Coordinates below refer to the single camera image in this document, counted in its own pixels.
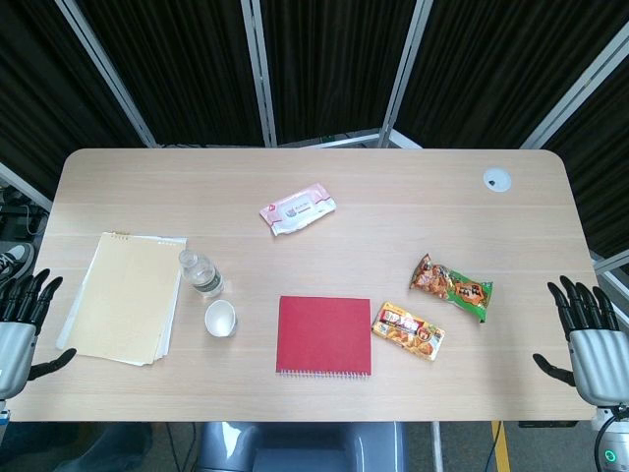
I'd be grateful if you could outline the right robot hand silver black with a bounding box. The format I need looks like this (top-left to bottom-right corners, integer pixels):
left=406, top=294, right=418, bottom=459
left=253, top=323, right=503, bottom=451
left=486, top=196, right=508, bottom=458
left=533, top=274, right=629, bottom=407

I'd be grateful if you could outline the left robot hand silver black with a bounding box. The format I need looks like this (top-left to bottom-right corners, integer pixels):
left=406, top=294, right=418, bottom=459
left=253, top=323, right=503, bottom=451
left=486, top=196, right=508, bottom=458
left=0, top=267, right=78, bottom=400

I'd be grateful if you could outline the transparent plastic water bottle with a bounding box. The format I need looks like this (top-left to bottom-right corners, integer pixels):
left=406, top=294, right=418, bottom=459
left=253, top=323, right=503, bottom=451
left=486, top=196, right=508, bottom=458
left=177, top=249, right=226, bottom=299

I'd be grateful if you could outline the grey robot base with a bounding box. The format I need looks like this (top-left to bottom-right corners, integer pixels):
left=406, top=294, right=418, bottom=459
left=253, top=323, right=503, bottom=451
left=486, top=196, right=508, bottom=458
left=196, top=421, right=409, bottom=472

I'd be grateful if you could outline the white paper cup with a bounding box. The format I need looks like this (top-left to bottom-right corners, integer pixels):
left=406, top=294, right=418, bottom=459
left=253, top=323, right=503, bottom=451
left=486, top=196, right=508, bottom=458
left=203, top=299, right=240, bottom=339

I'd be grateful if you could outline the black white sneaker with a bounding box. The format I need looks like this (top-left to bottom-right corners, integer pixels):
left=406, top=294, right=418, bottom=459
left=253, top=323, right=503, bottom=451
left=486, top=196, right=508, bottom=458
left=0, top=242, right=36, bottom=291

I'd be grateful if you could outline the yellow paper notepad stack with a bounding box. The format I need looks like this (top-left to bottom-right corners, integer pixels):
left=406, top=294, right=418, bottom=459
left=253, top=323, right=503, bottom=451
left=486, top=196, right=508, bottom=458
left=56, top=231, right=189, bottom=368

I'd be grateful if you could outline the yellow floor tape strip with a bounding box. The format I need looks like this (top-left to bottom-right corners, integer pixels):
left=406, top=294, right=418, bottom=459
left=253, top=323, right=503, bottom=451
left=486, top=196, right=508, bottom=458
left=490, top=421, right=510, bottom=472

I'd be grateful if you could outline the orange green snack bag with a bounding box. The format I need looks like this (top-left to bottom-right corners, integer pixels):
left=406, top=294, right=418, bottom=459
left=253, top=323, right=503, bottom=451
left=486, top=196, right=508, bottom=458
left=408, top=253, right=494, bottom=325

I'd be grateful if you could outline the white table leg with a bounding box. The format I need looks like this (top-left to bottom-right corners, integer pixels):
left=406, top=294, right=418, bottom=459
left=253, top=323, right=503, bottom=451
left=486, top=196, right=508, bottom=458
left=430, top=421, right=445, bottom=472

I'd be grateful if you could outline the yellow orange snack pack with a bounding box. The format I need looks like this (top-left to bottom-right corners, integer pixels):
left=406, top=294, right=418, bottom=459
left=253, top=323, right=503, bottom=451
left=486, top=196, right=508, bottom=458
left=371, top=301, right=447, bottom=364

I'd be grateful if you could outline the red spiral notebook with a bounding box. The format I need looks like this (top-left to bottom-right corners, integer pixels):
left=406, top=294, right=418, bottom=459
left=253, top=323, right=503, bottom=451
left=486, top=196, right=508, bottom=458
left=274, top=295, right=373, bottom=380

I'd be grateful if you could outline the pink wet wipes pack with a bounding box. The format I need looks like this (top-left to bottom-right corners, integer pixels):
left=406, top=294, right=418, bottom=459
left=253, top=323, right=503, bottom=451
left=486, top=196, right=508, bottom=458
left=258, top=182, right=338, bottom=238

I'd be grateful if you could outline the white desk cable grommet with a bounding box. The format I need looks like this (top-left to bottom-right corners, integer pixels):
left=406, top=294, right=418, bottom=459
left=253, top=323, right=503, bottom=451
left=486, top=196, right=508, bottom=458
left=482, top=167, right=513, bottom=194

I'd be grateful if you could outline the white partition frame post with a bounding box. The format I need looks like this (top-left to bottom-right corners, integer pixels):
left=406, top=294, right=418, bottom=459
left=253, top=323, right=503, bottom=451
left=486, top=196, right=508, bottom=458
left=376, top=0, right=434, bottom=148
left=53, top=0, right=159, bottom=148
left=239, top=0, right=279, bottom=148
left=519, top=22, right=629, bottom=149

